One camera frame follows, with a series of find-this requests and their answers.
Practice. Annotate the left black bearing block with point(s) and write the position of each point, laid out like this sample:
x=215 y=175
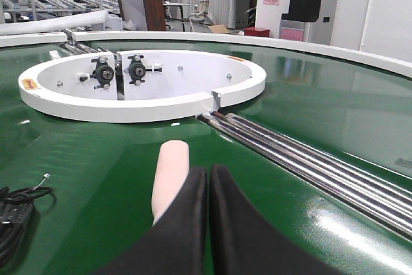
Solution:
x=103 y=72

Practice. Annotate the black water dispenser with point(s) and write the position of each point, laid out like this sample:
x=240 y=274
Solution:
x=296 y=23

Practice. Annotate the steel rollers top left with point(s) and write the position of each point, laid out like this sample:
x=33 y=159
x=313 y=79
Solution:
x=76 y=47

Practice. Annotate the steel rollers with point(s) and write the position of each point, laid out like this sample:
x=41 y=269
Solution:
x=76 y=47
x=376 y=198

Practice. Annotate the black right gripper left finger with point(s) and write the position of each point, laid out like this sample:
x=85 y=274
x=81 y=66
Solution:
x=175 y=244

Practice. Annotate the black bearing block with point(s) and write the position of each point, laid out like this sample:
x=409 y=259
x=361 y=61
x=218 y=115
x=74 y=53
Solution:
x=103 y=72
x=137 y=69

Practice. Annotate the white outer rim left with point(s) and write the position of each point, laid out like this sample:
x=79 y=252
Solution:
x=32 y=38

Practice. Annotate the steel rollers right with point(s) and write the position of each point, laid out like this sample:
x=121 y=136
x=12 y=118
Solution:
x=376 y=198

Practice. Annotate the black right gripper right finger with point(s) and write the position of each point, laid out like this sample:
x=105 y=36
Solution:
x=244 y=242

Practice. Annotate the pink hand broom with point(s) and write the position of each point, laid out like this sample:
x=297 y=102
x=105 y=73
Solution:
x=171 y=172

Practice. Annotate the right black bearing block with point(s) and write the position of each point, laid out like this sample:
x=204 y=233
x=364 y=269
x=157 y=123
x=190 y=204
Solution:
x=137 y=69

